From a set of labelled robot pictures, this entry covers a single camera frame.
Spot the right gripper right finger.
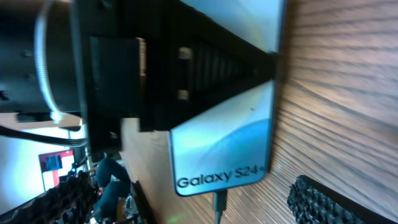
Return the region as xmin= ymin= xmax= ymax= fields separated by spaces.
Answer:
xmin=287 ymin=175 xmax=397 ymax=224

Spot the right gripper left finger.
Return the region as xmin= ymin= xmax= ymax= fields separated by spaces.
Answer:
xmin=1 ymin=171 xmax=99 ymax=224

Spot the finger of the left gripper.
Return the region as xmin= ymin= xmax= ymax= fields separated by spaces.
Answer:
xmin=164 ymin=1 xmax=277 ymax=131

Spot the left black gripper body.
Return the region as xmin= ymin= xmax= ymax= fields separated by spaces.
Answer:
xmin=71 ymin=0 xmax=174 ymax=152

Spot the blue Galaxy S24 smartphone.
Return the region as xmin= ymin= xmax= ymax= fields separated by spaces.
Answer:
xmin=169 ymin=0 xmax=286 ymax=197

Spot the black USB charging cable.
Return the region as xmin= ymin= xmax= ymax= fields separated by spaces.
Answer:
xmin=211 ymin=189 xmax=229 ymax=224

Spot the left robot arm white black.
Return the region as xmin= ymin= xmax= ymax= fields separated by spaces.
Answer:
xmin=1 ymin=0 xmax=277 ymax=152

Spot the red white monitor screen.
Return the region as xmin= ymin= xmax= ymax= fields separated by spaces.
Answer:
xmin=39 ymin=150 xmax=75 ymax=191

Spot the seated person in jeans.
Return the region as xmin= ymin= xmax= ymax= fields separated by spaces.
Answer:
xmin=94 ymin=157 xmax=131 ymax=222

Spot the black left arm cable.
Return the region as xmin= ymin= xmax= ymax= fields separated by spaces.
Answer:
xmin=0 ymin=126 xmax=90 ymax=147

